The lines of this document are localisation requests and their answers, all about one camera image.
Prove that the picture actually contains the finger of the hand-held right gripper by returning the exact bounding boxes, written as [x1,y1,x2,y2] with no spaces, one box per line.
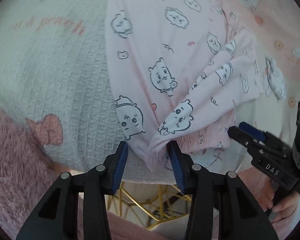
[227,126,260,153]
[239,122,266,142]

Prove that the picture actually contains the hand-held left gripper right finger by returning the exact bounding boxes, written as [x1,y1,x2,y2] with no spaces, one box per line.
[167,140,280,240]

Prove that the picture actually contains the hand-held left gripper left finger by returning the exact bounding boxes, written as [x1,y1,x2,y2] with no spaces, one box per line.
[16,141,129,240]

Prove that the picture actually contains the pink bear printed pants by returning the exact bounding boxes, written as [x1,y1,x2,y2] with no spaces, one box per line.
[106,0,262,173]

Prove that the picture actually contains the person's right hand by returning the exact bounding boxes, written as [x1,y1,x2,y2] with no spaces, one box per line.
[261,187,300,223]

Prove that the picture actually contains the white printed folded garment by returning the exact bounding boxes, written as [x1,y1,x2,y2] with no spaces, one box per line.
[265,56,287,100]

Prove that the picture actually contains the pink fleece clothing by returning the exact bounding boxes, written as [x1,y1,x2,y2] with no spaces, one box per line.
[0,100,300,240]

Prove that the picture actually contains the pink white cat printed blanket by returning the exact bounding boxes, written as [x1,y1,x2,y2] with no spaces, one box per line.
[0,0,300,185]

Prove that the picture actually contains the gold wire frame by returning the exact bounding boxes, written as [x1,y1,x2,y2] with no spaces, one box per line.
[106,181,193,228]

